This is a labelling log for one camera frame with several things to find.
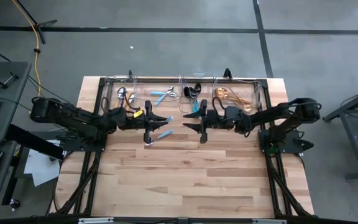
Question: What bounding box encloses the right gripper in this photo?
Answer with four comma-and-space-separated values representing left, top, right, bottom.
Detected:
182, 99, 251, 144

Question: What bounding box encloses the silver bracket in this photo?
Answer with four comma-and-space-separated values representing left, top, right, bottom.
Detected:
78, 217, 114, 224
252, 218, 288, 224

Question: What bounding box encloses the grey desk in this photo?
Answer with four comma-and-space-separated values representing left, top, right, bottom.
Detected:
0, 61, 33, 220

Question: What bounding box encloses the yellow cable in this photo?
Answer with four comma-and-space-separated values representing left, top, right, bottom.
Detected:
10, 0, 42, 103

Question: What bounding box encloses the black aluminium frame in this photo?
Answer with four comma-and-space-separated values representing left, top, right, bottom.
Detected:
50, 76, 315, 224

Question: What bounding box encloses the clear plastic bin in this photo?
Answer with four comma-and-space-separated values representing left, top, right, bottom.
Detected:
180, 74, 216, 115
134, 75, 183, 109
212, 75, 263, 110
104, 74, 138, 119

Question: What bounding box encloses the slender gold spoon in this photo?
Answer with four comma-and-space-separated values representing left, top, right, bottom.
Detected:
225, 86, 254, 108

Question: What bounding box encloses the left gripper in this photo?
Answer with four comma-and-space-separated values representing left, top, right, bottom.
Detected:
116, 100, 170, 145

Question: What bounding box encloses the white paper sheet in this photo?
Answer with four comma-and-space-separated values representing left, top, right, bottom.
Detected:
23, 139, 63, 187

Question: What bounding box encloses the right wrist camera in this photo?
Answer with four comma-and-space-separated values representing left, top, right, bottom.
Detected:
224, 106, 242, 121

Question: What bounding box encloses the black tripod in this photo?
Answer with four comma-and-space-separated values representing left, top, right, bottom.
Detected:
11, 0, 58, 45

